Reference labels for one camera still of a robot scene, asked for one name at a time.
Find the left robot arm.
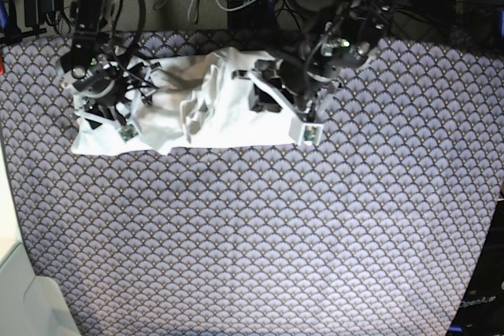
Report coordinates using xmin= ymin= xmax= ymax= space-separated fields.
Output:
xmin=233 ymin=0 xmax=399 ymax=145

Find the patterned grey fan tablecloth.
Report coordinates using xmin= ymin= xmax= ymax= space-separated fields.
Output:
xmin=1 ymin=37 xmax=503 ymax=335

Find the black OpenArm base panel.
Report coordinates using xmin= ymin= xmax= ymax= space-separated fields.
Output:
xmin=447 ymin=200 xmax=503 ymax=335

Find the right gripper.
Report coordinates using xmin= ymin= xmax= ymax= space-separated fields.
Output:
xmin=72 ymin=61 xmax=161 ymax=142

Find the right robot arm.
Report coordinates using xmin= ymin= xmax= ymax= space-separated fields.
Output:
xmin=57 ymin=0 xmax=161 ymax=142

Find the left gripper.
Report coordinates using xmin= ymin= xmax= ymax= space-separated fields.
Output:
xmin=232 ymin=58 xmax=335 ymax=146

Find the white T-shirt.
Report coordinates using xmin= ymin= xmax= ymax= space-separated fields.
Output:
xmin=71 ymin=47 xmax=295 ymax=157

